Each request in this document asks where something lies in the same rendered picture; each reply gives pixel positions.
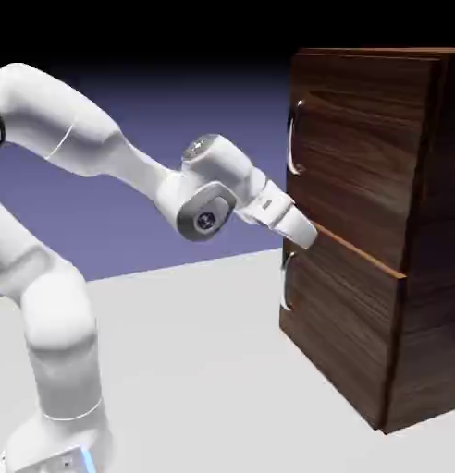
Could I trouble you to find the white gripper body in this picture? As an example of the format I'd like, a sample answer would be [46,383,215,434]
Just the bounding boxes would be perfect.
[275,206,319,249]

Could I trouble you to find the large dark wood cabinet door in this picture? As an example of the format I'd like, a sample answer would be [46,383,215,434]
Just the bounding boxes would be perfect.
[286,51,444,274]

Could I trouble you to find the small dark wood cabinet door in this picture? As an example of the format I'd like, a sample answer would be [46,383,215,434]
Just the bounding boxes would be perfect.
[278,222,407,431]

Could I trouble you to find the dark wood cabinet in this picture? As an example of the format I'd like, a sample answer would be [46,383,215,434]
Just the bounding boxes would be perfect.
[278,46,455,435]

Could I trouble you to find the short curved silver handle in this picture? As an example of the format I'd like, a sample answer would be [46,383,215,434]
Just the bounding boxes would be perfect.
[279,251,296,311]

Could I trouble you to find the long curved silver handle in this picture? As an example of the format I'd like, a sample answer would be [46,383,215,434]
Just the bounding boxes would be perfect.
[287,99,305,176]

